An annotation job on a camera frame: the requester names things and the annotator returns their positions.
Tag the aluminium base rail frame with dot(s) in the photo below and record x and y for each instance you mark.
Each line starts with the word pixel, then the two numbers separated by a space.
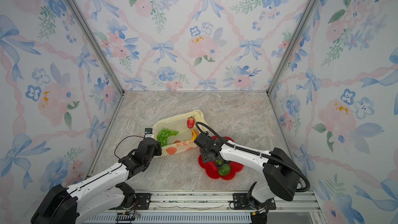
pixel 213 207

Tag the aluminium corner frame post left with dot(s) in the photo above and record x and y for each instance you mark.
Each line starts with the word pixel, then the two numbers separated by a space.
pixel 90 37

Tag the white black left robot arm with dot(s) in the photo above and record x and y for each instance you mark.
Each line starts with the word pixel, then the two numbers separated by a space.
pixel 106 190

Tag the aluminium corner frame post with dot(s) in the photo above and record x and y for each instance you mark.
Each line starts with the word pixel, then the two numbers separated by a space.
pixel 90 37
pixel 294 41

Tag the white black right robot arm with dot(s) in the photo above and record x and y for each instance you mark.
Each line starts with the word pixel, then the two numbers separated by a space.
pixel 281 175

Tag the yellow banana in bag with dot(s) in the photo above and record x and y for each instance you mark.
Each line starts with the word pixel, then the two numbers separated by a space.
pixel 194 135

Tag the pale yellow plastic bag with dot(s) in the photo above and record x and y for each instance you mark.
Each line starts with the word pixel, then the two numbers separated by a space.
pixel 181 142

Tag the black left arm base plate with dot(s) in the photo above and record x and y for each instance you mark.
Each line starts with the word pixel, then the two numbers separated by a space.
pixel 140 201

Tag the red flower-shaped plate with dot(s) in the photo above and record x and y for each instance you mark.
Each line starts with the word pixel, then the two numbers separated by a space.
pixel 212 170

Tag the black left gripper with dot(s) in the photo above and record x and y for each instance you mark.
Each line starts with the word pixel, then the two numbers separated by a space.
pixel 159 149

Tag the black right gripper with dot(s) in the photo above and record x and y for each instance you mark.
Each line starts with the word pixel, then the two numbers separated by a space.
pixel 203 157

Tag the dark green avocado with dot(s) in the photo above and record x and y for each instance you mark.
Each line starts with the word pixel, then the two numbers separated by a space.
pixel 224 170

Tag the red fruit in bag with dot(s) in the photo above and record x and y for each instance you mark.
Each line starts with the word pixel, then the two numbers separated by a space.
pixel 190 122

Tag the green grapes bunch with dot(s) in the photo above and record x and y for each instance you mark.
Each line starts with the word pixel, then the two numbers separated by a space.
pixel 164 135

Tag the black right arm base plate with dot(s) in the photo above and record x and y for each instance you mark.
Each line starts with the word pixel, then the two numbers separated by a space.
pixel 242 202

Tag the aluminium corner frame post right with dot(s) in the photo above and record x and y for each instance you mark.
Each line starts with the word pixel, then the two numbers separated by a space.
pixel 294 41

